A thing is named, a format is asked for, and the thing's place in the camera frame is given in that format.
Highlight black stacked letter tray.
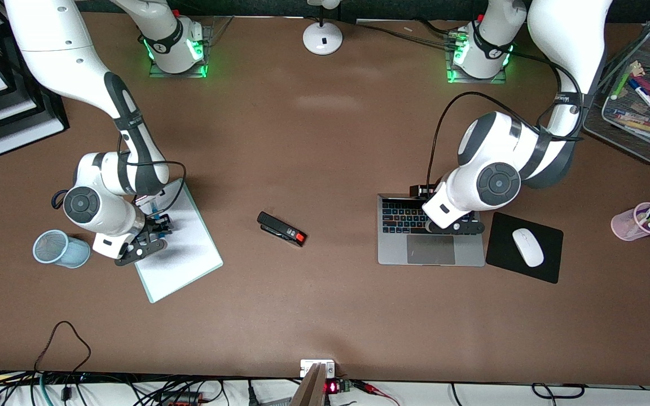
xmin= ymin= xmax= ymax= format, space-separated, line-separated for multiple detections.
xmin=0 ymin=10 xmax=71 ymax=158

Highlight green marker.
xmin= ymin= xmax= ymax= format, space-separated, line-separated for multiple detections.
xmin=611 ymin=61 xmax=642 ymax=102

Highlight pink translucent pen cup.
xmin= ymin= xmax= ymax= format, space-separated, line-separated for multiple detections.
xmin=611 ymin=202 xmax=650 ymax=242

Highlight mint clipboard with white paper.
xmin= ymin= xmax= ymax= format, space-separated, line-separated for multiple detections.
xmin=133 ymin=178 xmax=224 ymax=304

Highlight white power box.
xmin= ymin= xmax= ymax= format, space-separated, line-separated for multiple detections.
xmin=300 ymin=359 xmax=336 ymax=379

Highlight white lamp base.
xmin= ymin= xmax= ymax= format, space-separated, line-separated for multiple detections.
xmin=302 ymin=0 xmax=344 ymax=56

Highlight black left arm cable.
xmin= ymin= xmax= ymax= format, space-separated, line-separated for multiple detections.
xmin=425 ymin=50 xmax=586 ymax=195

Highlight white computer mouse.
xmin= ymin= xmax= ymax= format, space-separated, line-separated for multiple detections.
xmin=512 ymin=228 xmax=545 ymax=268

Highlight black mesh desk tray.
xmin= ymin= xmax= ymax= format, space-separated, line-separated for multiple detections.
xmin=582 ymin=25 xmax=650 ymax=166

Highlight silver laptop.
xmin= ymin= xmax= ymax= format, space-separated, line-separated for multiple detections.
xmin=377 ymin=193 xmax=486 ymax=267

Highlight tangled floor cables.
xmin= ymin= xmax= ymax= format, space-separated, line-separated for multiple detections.
xmin=0 ymin=369 xmax=230 ymax=406

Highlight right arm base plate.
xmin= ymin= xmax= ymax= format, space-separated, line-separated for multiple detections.
xmin=148 ymin=17 xmax=217 ymax=79

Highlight black stapler red tip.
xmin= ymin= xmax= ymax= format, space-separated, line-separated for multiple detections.
xmin=257 ymin=211 xmax=307 ymax=248

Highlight black mouse pad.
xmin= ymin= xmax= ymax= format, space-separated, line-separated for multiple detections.
xmin=485 ymin=212 xmax=564 ymax=284

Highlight red probe cable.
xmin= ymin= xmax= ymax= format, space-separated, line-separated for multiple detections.
xmin=352 ymin=380 xmax=400 ymax=406

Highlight light blue mesh cup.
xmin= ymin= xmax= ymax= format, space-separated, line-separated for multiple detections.
xmin=33 ymin=229 xmax=91 ymax=269

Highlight black table cable bundle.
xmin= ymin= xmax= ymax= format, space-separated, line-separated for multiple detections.
xmin=356 ymin=19 xmax=461 ymax=48

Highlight thin black floor cable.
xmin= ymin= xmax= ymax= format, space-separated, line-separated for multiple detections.
xmin=530 ymin=382 xmax=586 ymax=400

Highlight wooden post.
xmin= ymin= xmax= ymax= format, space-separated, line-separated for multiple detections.
xmin=289 ymin=363 xmax=329 ymax=406

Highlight black looped cable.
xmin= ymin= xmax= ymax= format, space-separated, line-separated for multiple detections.
xmin=34 ymin=320 xmax=92 ymax=374

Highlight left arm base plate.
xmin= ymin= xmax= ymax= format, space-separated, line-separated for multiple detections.
xmin=445 ymin=31 xmax=508 ymax=85

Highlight yellow pen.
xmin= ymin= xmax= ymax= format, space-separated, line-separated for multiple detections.
xmin=613 ymin=116 xmax=650 ymax=135

